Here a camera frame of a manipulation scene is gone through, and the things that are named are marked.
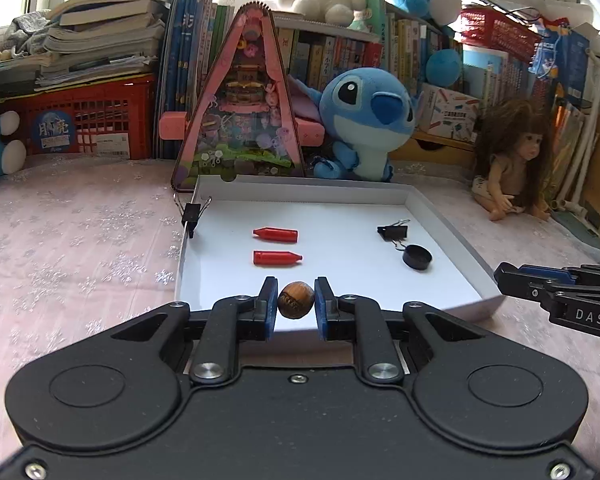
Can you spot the red bullet-shaped plastic piece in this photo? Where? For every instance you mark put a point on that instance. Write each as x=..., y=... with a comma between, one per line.
x=276, y=258
x=275, y=234

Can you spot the wooden shelf drawer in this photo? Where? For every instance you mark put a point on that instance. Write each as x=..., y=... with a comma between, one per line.
x=445, y=147

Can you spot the row of thin blue books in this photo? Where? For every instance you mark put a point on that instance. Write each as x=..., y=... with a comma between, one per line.
x=185, y=60

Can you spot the small black binder clip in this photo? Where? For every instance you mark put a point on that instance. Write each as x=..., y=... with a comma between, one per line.
x=191, y=215

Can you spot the red plastic crate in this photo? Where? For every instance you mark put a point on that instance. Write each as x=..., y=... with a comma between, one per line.
x=110, y=110

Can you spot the red plastic basket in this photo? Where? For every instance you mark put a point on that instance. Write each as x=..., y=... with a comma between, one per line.
x=500, y=30

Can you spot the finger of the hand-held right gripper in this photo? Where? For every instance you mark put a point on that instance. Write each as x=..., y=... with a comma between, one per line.
x=515, y=282
x=545, y=273

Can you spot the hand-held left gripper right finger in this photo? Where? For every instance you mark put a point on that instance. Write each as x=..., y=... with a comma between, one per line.
x=321, y=310

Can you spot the blue printed hanging bag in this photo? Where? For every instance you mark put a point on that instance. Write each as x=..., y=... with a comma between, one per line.
x=562, y=55

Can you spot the brown walnut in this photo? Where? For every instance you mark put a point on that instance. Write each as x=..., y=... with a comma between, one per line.
x=296, y=300

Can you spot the pink triangular toy house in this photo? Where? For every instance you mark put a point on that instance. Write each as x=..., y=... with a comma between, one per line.
x=240, y=110

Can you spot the large black binder clip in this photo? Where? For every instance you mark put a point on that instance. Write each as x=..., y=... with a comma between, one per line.
x=392, y=232

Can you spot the blue alien plush toy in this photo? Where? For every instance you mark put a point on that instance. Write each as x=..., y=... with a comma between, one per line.
x=365, y=105

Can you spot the brown-haired baby doll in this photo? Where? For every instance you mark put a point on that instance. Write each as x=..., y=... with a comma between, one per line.
x=525, y=145

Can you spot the white plastic pipe frame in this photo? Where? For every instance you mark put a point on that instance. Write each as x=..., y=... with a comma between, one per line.
x=587, y=150

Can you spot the stack of books and papers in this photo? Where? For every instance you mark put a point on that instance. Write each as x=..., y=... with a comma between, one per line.
x=105, y=25

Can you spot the row of shelved books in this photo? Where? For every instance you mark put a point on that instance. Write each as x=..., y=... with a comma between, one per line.
x=330, y=55

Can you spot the black round plastic cap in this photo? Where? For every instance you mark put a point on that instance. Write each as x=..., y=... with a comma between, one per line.
x=417, y=257

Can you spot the white cardboard box tray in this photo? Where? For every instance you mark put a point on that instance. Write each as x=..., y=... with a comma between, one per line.
x=340, y=220

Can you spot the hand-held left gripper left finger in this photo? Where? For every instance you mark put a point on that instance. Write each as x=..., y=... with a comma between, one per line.
x=271, y=307

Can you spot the white printed cardboard box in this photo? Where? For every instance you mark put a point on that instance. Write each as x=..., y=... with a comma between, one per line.
x=450, y=112

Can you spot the pink snowflake tablecloth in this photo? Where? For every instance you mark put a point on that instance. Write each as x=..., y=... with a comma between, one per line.
x=80, y=235

